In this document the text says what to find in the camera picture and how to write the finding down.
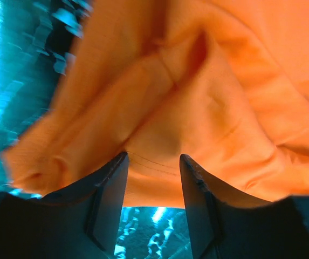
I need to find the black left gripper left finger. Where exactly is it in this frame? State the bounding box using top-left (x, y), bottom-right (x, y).
top-left (40, 151), bottom-right (130, 259)

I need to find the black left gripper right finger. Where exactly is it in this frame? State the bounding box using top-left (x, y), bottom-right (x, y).
top-left (179, 153), bottom-right (273, 259)

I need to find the orange t shirt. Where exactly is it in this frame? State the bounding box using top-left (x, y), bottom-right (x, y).
top-left (1, 1), bottom-right (309, 208)

